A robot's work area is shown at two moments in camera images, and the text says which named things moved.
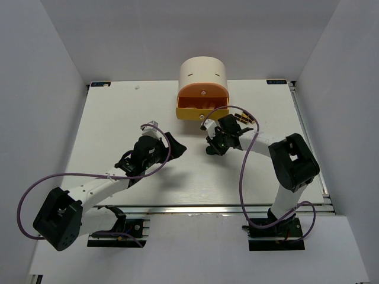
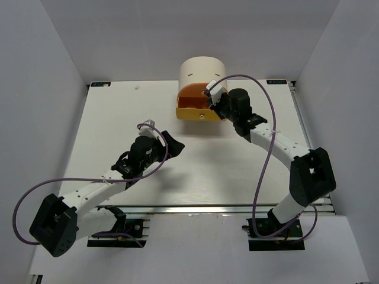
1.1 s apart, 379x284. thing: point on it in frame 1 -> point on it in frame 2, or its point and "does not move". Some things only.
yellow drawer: (197, 108) does not move
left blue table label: (106, 84) does not move
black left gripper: (177, 149) does not move
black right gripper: (222, 151) -> (224, 97)
